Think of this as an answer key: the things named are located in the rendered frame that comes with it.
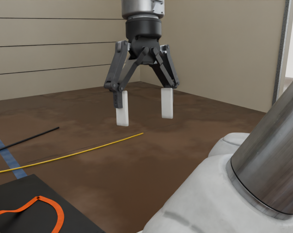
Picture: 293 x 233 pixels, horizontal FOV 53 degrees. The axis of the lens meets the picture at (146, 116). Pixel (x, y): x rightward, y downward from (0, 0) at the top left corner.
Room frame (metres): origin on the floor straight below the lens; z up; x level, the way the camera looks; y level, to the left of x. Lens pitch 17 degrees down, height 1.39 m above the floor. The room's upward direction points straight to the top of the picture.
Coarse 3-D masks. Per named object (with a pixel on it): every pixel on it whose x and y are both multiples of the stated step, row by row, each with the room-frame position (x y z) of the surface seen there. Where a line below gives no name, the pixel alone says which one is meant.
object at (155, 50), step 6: (156, 54) 0.63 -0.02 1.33; (156, 60) 0.64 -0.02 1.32; (150, 66) 0.66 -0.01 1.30; (156, 66) 0.65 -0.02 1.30; (162, 66) 0.65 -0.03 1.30; (156, 72) 0.66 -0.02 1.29; (162, 72) 0.65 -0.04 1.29; (162, 78) 0.66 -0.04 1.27; (168, 78) 0.66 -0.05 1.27; (162, 84) 0.67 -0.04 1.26; (168, 84) 0.66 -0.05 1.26; (174, 84) 0.67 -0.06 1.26
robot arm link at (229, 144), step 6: (222, 138) 0.56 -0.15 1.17; (228, 138) 0.53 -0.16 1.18; (234, 138) 0.52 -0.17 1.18; (240, 138) 0.51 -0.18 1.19; (216, 144) 0.54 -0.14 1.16; (222, 144) 0.52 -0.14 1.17; (228, 144) 0.51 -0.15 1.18; (234, 144) 0.50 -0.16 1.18; (240, 144) 0.50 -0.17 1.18; (216, 150) 0.52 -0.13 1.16; (222, 150) 0.50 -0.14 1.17; (228, 150) 0.49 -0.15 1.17; (234, 150) 0.49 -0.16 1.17; (210, 156) 0.52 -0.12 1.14
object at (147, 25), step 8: (128, 24) 0.62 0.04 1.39; (136, 24) 0.61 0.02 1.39; (144, 24) 0.61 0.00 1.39; (152, 24) 0.61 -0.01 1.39; (160, 24) 0.63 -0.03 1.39; (128, 32) 0.62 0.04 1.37; (136, 32) 0.61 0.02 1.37; (144, 32) 0.60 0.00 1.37; (152, 32) 0.61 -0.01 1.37; (160, 32) 0.63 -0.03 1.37; (128, 40) 0.62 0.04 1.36; (136, 40) 0.61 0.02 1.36; (144, 40) 0.62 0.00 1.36; (152, 40) 0.64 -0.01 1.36; (136, 48) 0.60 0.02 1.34; (136, 56) 0.61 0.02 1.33; (152, 56) 0.63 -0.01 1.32; (144, 64) 0.64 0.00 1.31; (152, 64) 0.63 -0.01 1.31
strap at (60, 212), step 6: (36, 198) 2.11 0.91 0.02; (42, 198) 2.11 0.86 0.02; (30, 204) 2.03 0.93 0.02; (54, 204) 2.03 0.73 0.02; (6, 210) 1.87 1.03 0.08; (12, 210) 1.91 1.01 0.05; (18, 210) 1.93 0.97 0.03; (60, 210) 1.95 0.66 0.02; (60, 216) 1.88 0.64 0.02; (60, 222) 1.81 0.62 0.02; (54, 228) 1.74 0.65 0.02; (60, 228) 1.74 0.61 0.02
